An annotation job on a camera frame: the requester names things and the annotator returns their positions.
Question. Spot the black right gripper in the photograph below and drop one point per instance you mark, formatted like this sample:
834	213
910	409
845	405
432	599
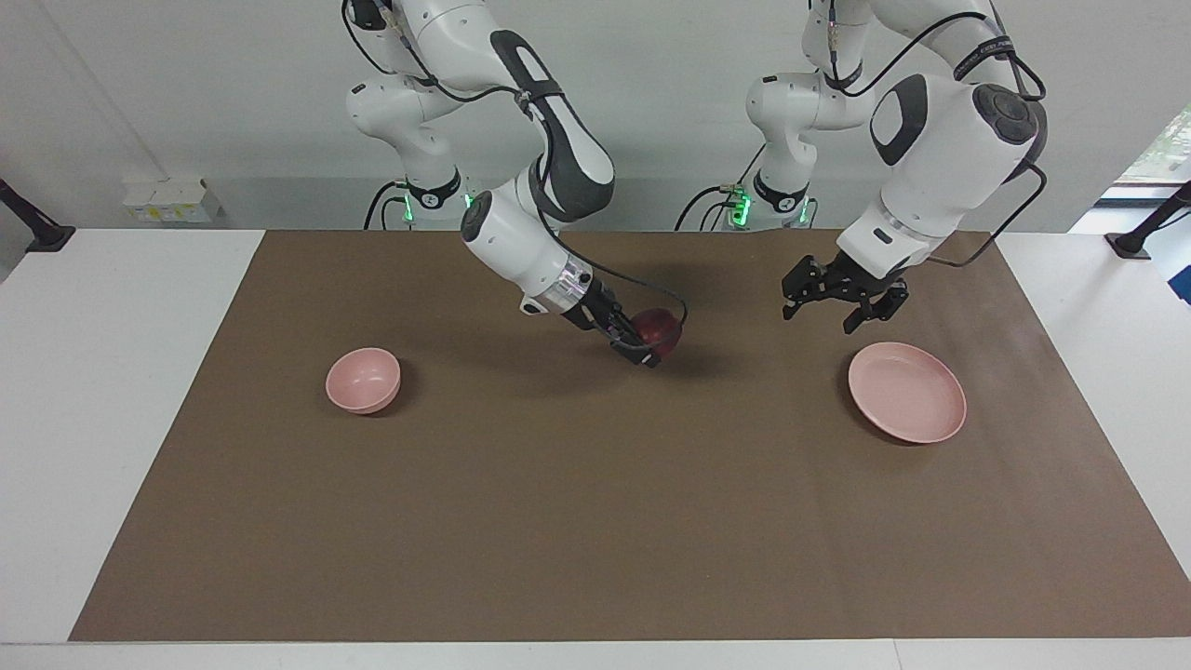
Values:
595	312

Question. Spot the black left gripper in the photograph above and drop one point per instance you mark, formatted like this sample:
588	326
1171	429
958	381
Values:
851	279

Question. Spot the dark red apple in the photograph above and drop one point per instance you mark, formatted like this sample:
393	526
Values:
659	328

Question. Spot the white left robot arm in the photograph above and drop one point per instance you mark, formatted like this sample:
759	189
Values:
940	177

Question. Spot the pink plate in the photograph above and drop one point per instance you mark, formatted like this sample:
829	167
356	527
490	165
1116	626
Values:
907	393

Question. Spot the pink bowl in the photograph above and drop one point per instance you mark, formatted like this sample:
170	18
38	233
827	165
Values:
361	381

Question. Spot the brown table mat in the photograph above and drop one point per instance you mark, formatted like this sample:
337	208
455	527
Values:
595	512

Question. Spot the black stand pole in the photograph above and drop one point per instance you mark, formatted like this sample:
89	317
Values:
42	237
1130	245

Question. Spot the blue object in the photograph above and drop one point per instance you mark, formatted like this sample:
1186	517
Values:
1184	284

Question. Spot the window with green foliage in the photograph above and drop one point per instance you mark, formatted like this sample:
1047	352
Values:
1168	154

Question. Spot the white tissue box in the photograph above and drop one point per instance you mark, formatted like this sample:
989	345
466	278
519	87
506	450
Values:
172	205

